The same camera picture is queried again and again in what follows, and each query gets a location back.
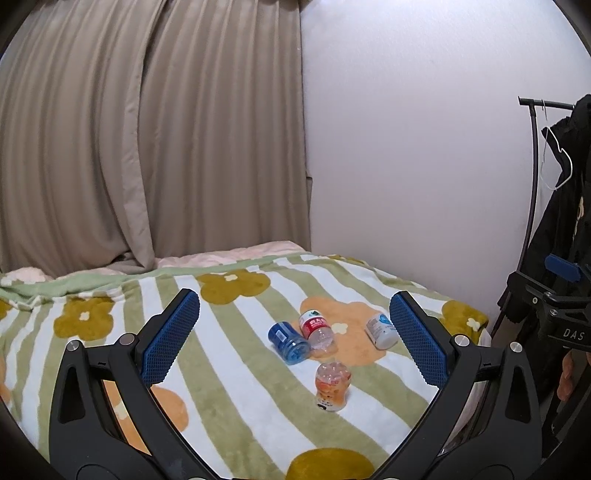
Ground blue plastic bottle cup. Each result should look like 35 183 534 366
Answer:
268 321 311 366

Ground person's right hand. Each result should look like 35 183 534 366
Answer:
556 352 591 403

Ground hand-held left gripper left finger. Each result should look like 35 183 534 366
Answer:
48 288 222 480

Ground orange plastic bottle cup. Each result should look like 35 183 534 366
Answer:
315 362 352 412

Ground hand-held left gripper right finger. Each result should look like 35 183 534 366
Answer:
369 291 544 480

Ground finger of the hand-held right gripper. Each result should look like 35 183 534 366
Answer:
508 253 591 320

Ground pale pink quilt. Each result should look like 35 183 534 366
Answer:
0 240 309 283

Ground beige curtain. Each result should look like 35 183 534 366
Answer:
0 0 312 280

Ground white wire hanger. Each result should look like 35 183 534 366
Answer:
541 124 576 191

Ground red label plastic bottle cup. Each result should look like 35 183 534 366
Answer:
298 310 335 352

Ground black metal clothes rack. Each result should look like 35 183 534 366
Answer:
489 96 579 342

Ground white blue label bottle cup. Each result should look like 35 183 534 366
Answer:
366 313 400 350

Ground floral striped blanket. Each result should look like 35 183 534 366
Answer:
0 253 491 480

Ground black jacket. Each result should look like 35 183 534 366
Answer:
498 94 591 326

